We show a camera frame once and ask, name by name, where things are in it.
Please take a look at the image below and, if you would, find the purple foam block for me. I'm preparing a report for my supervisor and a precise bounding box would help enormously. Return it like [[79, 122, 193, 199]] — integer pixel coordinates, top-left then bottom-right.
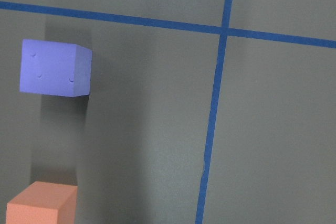
[[19, 39, 92, 97]]

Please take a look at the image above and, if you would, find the orange foam block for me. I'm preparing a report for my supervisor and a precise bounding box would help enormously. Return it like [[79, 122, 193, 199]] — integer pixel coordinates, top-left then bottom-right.
[[6, 182, 78, 223]]

